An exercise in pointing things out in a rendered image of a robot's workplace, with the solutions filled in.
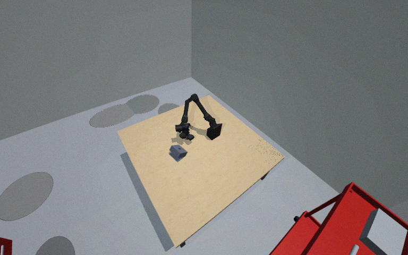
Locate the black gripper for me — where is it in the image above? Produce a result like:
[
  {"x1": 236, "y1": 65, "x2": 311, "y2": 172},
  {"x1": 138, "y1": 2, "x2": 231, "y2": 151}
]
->
[{"x1": 179, "y1": 129, "x2": 194, "y2": 141}]

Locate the grey square panel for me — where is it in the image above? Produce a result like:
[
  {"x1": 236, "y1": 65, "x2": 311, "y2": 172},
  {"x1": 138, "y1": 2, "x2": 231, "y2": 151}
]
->
[{"x1": 169, "y1": 144, "x2": 187, "y2": 162}]

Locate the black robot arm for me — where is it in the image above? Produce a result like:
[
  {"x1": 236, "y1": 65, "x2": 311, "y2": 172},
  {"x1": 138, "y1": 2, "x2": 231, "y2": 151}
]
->
[{"x1": 175, "y1": 93, "x2": 217, "y2": 139}]

